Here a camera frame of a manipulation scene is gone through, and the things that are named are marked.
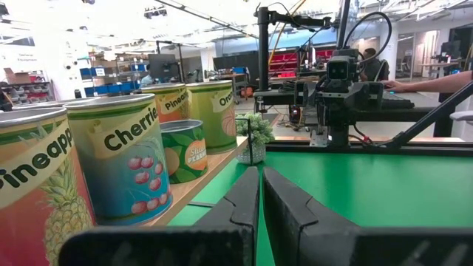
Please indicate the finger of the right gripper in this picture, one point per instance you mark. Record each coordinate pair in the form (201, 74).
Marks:
(332, 111)
(344, 111)

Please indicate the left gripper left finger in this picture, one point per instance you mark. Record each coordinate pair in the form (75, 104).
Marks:
(177, 245)

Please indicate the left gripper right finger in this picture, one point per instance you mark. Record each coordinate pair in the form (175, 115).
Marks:
(343, 247)

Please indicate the green sliced peaches tin can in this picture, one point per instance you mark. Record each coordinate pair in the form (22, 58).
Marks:
(184, 155)

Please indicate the Cherries label tin can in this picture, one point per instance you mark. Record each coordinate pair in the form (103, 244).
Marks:
(122, 173)

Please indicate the Oranges label tin can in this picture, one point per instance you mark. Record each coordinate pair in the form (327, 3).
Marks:
(214, 118)

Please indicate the Pineapple label tin can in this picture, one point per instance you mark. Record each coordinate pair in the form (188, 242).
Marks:
(170, 105)
(33, 207)

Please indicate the person's forearm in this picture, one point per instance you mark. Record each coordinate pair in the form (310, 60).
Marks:
(436, 83)

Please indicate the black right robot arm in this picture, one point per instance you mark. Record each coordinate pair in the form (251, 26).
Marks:
(338, 136)

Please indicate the wooden shelf with black legs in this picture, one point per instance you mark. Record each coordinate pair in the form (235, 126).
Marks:
(192, 188)

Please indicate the person's hand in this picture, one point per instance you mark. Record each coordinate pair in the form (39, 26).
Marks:
(393, 86)

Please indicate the person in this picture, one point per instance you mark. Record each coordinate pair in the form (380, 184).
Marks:
(373, 64)

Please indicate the backlit computer keyboard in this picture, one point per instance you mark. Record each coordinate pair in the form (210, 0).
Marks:
(399, 101)

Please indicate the black diagonal support bar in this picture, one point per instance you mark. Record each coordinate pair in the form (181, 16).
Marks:
(428, 118)

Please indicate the green table mat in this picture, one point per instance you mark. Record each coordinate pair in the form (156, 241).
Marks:
(369, 184)

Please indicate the small green potted plant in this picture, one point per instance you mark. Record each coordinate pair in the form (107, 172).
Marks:
(260, 129)

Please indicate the black pole stand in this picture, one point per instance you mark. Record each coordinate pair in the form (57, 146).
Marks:
(263, 51)

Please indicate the black computer monitor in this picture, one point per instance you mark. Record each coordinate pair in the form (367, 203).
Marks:
(164, 66)

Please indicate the cardboard box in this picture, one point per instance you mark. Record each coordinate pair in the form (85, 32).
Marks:
(16, 77)

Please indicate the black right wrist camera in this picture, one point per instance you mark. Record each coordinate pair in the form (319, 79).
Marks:
(338, 69)

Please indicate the black aluminium table frame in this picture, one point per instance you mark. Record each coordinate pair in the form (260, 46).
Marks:
(406, 147)

